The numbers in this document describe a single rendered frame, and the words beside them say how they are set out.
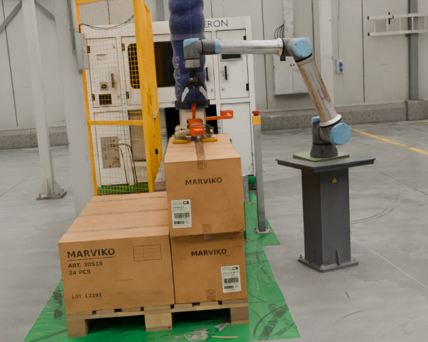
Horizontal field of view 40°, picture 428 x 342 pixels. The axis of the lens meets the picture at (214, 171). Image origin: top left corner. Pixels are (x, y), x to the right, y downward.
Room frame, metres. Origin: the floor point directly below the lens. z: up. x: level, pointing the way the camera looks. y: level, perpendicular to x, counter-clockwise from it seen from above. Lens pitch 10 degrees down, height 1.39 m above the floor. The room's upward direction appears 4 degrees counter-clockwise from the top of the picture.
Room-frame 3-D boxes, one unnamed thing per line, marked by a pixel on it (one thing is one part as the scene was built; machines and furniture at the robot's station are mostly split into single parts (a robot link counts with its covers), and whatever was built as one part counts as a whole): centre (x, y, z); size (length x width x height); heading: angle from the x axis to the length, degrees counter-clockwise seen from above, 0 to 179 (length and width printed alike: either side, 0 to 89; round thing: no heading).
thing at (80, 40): (5.08, 1.04, 1.62); 0.20 x 0.05 x 0.30; 2
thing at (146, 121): (5.35, 0.85, 1.05); 0.87 x 0.10 x 2.10; 54
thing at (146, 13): (6.13, 0.58, 1.05); 1.17 x 0.10 x 2.10; 2
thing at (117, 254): (3.69, 0.38, 0.34); 1.20 x 1.00 x 0.40; 2
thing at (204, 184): (3.34, 0.07, 0.74); 0.60 x 0.40 x 0.40; 3
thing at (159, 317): (3.69, 0.38, 0.07); 1.20 x 1.00 x 0.14; 2
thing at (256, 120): (4.96, -0.38, 0.50); 0.07 x 0.07 x 1.00; 2
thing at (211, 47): (3.61, -0.02, 1.53); 0.12 x 0.12 x 0.09; 16
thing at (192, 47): (3.57, 0.08, 1.53); 0.10 x 0.09 x 0.12; 106
